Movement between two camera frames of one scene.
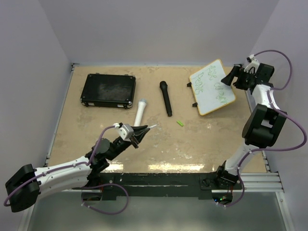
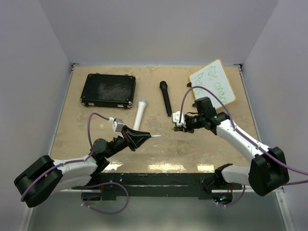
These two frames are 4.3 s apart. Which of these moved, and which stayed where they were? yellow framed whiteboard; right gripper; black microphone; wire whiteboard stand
Moved: right gripper
Stayed: wire whiteboard stand; black microphone; yellow framed whiteboard
